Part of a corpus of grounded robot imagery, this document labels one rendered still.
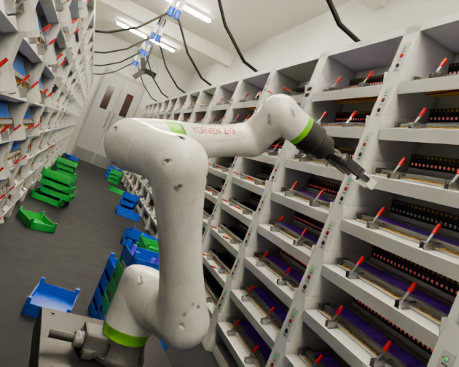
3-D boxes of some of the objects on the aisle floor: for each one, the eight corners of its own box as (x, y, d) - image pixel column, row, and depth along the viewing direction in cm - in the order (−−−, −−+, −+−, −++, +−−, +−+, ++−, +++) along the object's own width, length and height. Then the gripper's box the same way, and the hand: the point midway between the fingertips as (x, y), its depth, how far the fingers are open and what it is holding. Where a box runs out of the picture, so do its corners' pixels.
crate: (65, 326, 200) (71, 310, 200) (20, 313, 195) (27, 296, 195) (74, 303, 229) (80, 288, 229) (36, 290, 224) (41, 276, 224)
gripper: (297, 151, 136) (350, 191, 144) (322, 154, 121) (380, 199, 129) (310, 131, 136) (362, 172, 144) (337, 132, 121) (393, 178, 129)
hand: (363, 179), depth 135 cm, fingers open, 3 cm apart
